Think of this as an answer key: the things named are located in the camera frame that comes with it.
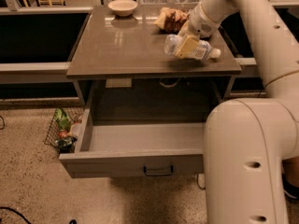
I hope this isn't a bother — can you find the black drawer handle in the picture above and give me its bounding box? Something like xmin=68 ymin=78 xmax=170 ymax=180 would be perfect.
xmin=143 ymin=165 xmax=174 ymax=176

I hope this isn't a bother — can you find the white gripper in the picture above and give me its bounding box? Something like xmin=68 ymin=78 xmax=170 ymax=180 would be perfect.
xmin=175 ymin=3 xmax=222 ymax=59

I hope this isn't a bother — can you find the black shoe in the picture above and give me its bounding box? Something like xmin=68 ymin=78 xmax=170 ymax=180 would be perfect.
xmin=282 ymin=175 xmax=299 ymax=202

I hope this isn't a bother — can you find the chip bag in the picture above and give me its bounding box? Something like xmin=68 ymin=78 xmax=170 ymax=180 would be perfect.
xmin=154 ymin=7 xmax=190 ymax=34

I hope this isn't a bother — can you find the green snack bag in basket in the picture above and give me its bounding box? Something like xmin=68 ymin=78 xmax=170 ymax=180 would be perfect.
xmin=54 ymin=108 xmax=71 ymax=131

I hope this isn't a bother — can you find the black floor cable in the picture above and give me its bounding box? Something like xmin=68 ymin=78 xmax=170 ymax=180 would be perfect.
xmin=0 ymin=205 xmax=34 ymax=224

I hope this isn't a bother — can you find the person leg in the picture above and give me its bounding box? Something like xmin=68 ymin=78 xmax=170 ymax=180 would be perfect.
xmin=283 ymin=157 xmax=299 ymax=187

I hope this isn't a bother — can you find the open grey top drawer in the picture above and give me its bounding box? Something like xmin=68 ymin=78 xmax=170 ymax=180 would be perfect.
xmin=58 ymin=77 xmax=206 ymax=179

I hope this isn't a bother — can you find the white bowl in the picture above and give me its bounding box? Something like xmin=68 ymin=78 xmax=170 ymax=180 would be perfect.
xmin=108 ymin=0 xmax=137 ymax=17

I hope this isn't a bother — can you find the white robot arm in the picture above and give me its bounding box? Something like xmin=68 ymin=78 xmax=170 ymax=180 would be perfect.
xmin=189 ymin=0 xmax=299 ymax=224

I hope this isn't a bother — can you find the grey cabinet with top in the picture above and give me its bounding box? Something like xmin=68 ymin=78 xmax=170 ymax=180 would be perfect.
xmin=67 ymin=6 xmax=241 ymax=125

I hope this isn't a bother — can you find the wire basket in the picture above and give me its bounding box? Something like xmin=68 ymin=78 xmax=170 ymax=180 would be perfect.
xmin=44 ymin=107 xmax=83 ymax=154

